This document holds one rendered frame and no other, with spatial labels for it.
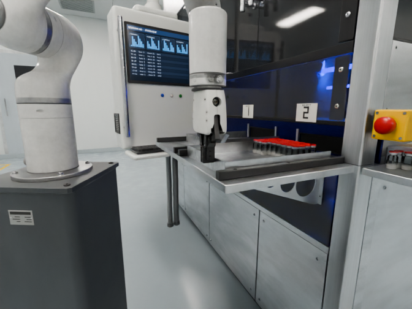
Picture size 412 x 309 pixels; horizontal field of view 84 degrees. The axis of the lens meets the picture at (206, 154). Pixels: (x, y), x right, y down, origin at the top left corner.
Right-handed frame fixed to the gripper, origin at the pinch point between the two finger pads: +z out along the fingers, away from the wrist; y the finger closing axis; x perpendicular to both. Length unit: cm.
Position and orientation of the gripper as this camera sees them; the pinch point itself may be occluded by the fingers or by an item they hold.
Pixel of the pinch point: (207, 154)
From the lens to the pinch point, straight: 55.8
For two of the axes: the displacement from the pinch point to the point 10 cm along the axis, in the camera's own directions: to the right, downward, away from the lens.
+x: -9.1, 0.8, -4.0
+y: -4.1, -1.8, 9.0
